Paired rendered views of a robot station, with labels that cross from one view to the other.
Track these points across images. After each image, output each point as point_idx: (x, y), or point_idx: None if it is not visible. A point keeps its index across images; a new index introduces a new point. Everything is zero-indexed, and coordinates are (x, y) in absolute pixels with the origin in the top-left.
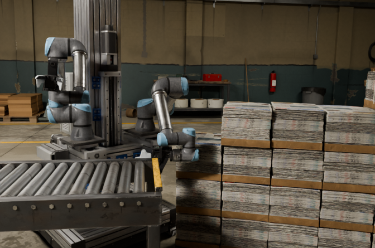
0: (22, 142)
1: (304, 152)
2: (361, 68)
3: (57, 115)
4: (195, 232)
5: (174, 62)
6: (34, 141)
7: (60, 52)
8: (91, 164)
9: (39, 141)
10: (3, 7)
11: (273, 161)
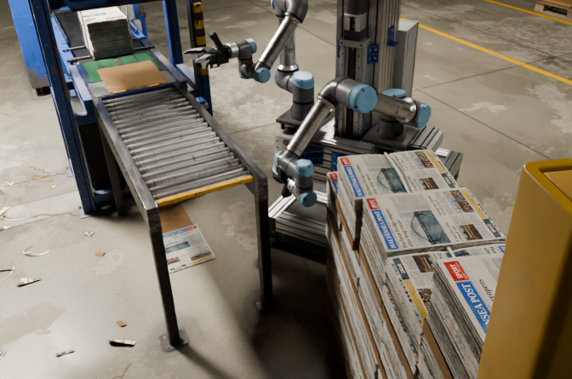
0: (521, 66)
1: (373, 293)
2: None
3: (278, 81)
4: (331, 289)
5: None
6: (537, 69)
7: (280, 10)
8: (222, 151)
9: (546, 71)
10: None
11: (360, 272)
